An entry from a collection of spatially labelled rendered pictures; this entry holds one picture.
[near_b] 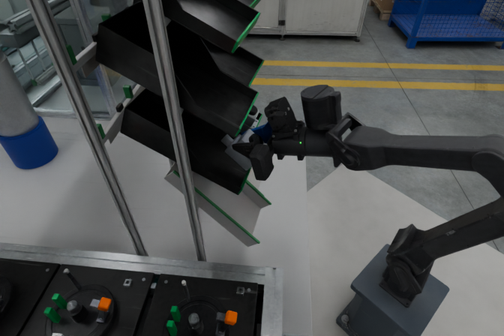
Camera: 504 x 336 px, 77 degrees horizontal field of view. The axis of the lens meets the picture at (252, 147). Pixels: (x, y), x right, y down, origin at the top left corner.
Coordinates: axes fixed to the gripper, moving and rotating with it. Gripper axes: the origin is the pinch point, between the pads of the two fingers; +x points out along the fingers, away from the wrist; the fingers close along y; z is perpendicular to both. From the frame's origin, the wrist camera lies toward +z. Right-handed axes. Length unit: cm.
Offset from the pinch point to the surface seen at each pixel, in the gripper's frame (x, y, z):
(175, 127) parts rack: 8.3, 10.6, 9.4
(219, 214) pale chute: 10.9, 5.4, -17.6
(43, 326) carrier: 41, 37, -24
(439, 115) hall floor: -52, -251, -133
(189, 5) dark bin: 2.6, 3.2, 27.7
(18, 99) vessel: 89, -9, 10
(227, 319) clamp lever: 0.8, 24.8, -24.2
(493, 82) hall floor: -107, -340, -143
